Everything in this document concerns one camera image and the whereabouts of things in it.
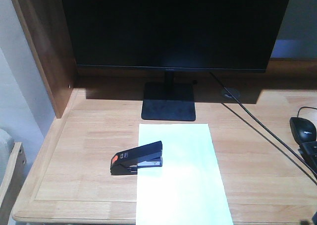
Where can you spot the black computer monitor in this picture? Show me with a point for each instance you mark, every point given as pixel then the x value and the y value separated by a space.
pixel 174 35

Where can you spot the wooden side furniture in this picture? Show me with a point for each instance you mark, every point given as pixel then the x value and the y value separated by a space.
pixel 14 176

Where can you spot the black monitor stand base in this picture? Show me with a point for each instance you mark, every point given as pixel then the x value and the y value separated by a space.
pixel 168 100

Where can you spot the black computer mouse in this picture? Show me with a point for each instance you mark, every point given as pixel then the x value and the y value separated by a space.
pixel 302 130

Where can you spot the white paper sheet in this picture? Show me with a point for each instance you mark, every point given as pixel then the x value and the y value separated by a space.
pixel 187 189

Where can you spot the wooden desk side panel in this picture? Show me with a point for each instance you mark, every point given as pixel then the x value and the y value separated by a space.
pixel 44 25

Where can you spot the grey desk cable grommet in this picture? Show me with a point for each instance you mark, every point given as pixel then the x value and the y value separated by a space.
pixel 230 93

